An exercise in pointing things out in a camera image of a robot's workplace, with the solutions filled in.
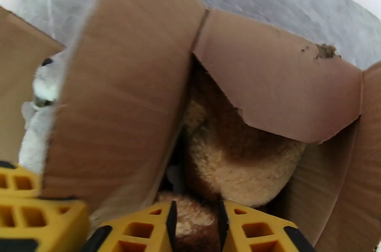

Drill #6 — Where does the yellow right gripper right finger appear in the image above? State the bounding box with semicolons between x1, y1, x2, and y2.
218;200;316;252

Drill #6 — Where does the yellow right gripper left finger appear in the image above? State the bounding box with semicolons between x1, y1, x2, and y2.
83;200;178;252

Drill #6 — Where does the brown plush toy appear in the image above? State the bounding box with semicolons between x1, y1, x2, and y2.
156;63;308;252

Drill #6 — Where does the large taped cardboard box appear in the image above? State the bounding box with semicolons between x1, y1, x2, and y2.
0;6;66;166

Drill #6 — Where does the small taped cardboard box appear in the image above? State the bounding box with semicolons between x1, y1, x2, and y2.
41;0;381;252

